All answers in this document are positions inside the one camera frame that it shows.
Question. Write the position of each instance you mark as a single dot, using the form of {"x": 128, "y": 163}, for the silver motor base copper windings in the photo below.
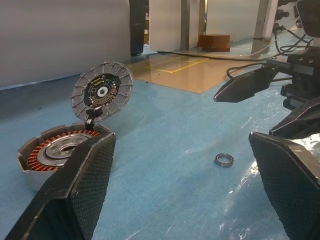
{"x": 55, "y": 152}

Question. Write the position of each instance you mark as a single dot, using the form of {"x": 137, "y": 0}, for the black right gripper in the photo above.
{"x": 305, "y": 67}

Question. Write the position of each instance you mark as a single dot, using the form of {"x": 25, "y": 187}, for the brown cardboard mat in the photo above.
{"x": 190, "y": 80}

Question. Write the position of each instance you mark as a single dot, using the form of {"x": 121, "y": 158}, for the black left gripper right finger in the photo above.
{"x": 290, "y": 185}

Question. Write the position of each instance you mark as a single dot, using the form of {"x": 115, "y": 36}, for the white partition panel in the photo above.
{"x": 62, "y": 37}

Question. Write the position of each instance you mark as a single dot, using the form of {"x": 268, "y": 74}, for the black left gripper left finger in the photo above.
{"x": 82, "y": 180}

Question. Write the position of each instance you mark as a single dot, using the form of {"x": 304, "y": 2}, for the blue plastic table cover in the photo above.
{"x": 162, "y": 125}

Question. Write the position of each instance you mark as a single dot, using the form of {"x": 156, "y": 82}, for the brown box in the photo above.
{"x": 213, "y": 41}

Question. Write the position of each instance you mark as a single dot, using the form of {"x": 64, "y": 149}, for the dark upright panel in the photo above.
{"x": 137, "y": 27}

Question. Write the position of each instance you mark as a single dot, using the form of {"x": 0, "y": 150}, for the grey metal upright post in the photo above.
{"x": 185, "y": 25}

